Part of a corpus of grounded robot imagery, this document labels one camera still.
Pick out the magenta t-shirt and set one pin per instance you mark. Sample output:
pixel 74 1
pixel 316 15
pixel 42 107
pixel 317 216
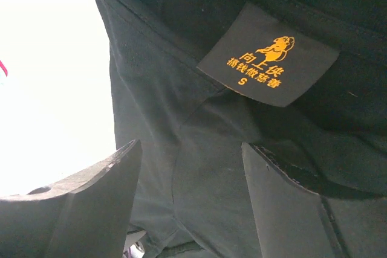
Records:
pixel 4 71

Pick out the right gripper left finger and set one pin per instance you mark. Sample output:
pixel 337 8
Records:
pixel 84 215

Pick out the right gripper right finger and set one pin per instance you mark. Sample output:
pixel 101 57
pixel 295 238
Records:
pixel 300 213

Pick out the black t-shirt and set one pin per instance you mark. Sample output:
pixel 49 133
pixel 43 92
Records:
pixel 193 80

